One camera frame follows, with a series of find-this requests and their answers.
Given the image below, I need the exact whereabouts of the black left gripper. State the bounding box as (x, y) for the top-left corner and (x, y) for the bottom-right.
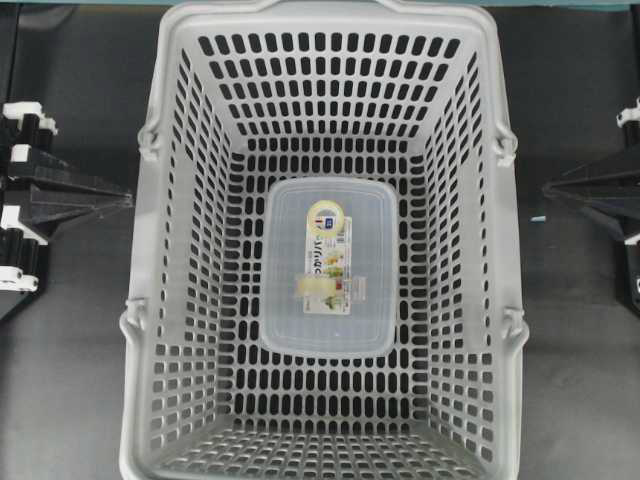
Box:
(1, 101), (134, 291)

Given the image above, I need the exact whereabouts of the clear plastic food container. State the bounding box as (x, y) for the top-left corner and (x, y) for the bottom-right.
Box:
(259, 177), (399, 359)

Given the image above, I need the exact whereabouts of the grey plastic shopping basket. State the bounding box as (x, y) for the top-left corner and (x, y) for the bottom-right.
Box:
(119, 1), (529, 479)

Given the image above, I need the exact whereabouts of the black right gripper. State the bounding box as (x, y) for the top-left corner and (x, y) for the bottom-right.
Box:
(542, 98), (640, 245)

